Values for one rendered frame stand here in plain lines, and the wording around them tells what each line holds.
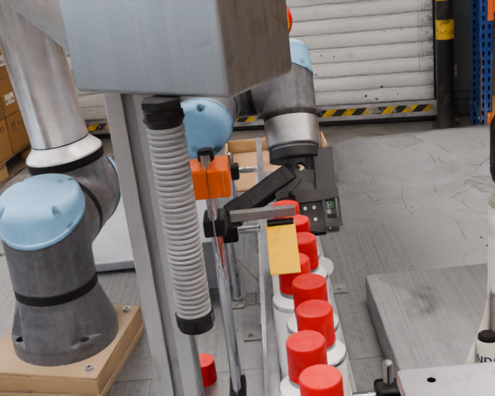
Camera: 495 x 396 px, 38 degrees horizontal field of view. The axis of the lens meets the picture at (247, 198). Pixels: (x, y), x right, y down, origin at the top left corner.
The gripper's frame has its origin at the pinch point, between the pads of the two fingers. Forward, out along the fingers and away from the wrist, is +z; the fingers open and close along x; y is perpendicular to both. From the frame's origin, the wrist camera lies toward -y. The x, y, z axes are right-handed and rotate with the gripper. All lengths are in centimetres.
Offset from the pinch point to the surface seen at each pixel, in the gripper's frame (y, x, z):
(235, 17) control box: -3, -47, -20
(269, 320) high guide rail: -3.5, -10.0, 2.6
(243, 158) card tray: -8, 89, -39
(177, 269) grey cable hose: -10.2, -36.7, -2.7
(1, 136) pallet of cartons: -174, 352, -130
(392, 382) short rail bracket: 9.3, -16.0, 10.4
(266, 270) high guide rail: -3.4, 1.6, -4.1
